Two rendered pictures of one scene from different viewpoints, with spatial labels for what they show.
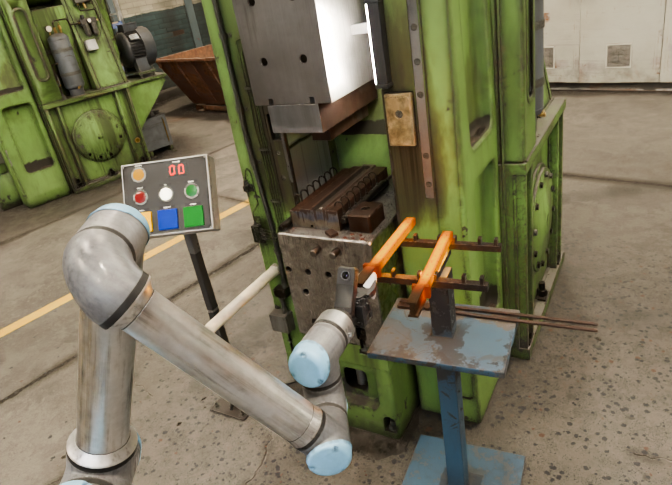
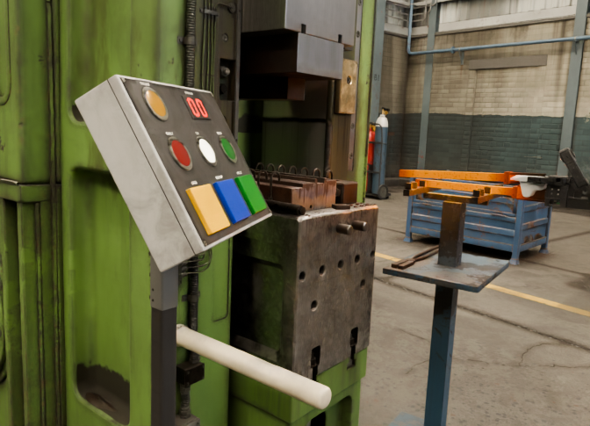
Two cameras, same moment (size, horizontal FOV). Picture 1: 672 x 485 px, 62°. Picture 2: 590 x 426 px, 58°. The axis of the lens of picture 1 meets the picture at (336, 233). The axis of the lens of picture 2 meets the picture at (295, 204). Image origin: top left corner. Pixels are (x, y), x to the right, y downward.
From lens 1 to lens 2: 2.36 m
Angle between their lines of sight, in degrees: 81
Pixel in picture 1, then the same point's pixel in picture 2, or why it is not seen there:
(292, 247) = (313, 236)
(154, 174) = (175, 109)
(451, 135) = (366, 107)
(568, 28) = not seen: outside the picture
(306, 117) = (332, 57)
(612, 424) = (375, 371)
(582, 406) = not seen: hidden behind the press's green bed
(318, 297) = (325, 306)
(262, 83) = (299, 1)
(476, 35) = not seen: hidden behind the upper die
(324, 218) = (324, 192)
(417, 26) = (362, 3)
